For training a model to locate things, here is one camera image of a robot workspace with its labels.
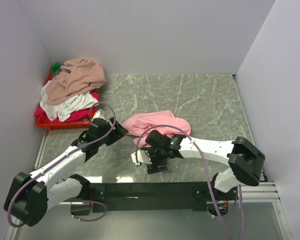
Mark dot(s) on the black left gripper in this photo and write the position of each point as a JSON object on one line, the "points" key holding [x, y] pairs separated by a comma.
{"points": [[117, 133]]}

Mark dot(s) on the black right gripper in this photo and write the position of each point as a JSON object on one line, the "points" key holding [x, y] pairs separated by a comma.
{"points": [[154, 167]]}

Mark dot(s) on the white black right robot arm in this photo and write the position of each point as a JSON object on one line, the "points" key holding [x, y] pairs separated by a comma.
{"points": [[244, 160]]}

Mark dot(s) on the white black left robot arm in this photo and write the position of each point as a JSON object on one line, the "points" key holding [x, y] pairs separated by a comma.
{"points": [[31, 195]]}

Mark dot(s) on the magenta t shirt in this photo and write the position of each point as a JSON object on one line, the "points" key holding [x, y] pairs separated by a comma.
{"points": [[75, 116]]}

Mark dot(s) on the black base beam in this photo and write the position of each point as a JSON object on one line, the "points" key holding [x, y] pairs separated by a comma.
{"points": [[147, 196]]}

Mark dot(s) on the white t shirt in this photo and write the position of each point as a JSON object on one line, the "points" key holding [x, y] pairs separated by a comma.
{"points": [[67, 106]]}

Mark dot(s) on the beige t shirt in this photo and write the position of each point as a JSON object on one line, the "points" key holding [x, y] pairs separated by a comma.
{"points": [[78, 76]]}

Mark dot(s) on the red plastic basket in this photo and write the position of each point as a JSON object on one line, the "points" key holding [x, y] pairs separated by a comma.
{"points": [[74, 113]]}

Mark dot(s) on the green garment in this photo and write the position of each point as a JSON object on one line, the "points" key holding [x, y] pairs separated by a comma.
{"points": [[55, 68]]}

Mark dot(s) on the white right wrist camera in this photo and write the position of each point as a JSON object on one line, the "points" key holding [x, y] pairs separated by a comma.
{"points": [[140, 157]]}

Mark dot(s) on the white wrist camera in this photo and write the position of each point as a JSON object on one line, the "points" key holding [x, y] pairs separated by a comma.
{"points": [[140, 157], [99, 114]]}

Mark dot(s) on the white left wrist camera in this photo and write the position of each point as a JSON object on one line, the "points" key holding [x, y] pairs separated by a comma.
{"points": [[99, 114]]}

